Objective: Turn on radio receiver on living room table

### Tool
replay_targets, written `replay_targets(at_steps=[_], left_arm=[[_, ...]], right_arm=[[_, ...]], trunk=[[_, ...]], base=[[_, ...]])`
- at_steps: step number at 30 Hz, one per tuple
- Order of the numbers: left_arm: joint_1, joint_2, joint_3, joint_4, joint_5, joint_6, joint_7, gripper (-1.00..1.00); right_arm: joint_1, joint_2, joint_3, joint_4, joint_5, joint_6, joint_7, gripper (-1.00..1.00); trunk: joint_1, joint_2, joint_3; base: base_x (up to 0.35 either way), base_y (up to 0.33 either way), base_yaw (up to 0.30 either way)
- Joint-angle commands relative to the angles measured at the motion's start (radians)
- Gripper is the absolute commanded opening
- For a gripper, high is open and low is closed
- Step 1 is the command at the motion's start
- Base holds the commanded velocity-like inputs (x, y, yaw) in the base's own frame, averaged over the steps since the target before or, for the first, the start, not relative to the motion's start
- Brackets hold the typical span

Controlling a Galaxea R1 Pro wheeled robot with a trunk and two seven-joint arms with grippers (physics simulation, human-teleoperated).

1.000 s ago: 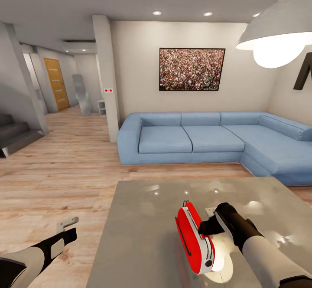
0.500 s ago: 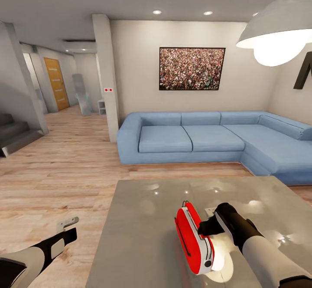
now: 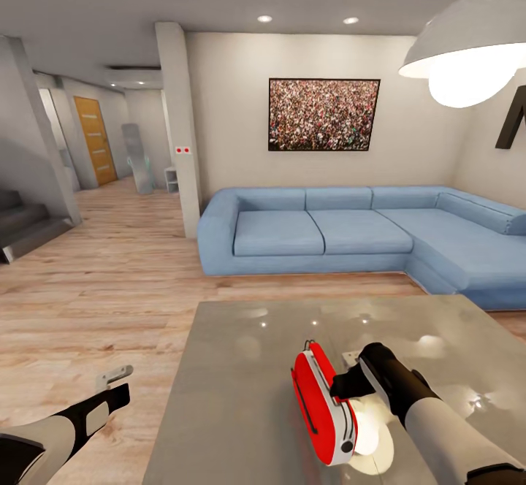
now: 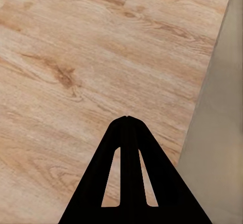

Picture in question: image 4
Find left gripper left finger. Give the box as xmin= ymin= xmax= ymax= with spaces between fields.
xmin=58 ymin=116 xmax=135 ymax=224

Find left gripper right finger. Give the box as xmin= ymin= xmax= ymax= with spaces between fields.
xmin=127 ymin=116 xmax=213 ymax=224

